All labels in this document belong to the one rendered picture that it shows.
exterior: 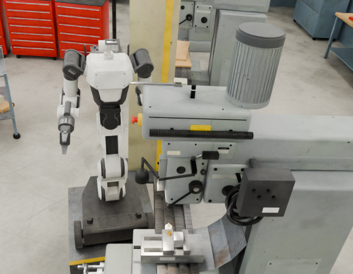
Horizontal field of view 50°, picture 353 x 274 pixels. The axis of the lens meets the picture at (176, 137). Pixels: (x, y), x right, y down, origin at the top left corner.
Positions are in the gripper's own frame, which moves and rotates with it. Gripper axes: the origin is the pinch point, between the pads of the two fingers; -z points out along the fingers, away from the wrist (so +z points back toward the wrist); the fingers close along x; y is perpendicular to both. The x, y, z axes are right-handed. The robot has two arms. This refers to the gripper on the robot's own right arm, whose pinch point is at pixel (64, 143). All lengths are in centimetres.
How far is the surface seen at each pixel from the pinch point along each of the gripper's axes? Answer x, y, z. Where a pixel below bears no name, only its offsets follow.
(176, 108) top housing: 57, 47, -25
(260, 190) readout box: 47, 81, -57
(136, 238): -50, 45, -31
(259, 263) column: -17, 106, -62
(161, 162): 20, 48, -25
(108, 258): -62, 30, -38
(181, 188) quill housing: 14, 58, -36
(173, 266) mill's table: -33, 62, -56
